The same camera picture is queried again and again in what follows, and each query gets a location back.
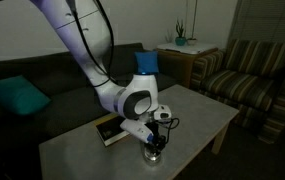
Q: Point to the wooden table leg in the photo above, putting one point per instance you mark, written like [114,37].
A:
[220,140]

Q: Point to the plant in teal pot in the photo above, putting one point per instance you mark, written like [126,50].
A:
[180,40]

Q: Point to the teal cushion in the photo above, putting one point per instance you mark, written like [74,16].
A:
[15,96]

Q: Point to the striped armchair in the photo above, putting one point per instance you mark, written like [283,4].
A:
[248,86]

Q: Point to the black book yellow edge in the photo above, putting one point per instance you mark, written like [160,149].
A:
[110,131]

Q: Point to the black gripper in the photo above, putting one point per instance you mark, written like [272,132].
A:
[158,131]

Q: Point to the blue cushion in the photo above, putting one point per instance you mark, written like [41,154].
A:
[147,62]

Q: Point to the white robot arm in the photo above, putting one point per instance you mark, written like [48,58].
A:
[82,43]

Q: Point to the window blinds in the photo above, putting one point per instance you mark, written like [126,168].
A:
[268,20]

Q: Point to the dark grey sofa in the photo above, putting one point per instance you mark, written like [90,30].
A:
[65,100]

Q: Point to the wooden side table white top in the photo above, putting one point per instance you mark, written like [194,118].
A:
[182,63]

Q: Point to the plant in white pot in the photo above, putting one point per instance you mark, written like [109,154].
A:
[192,41]

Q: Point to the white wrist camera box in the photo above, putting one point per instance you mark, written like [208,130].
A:
[137,130]

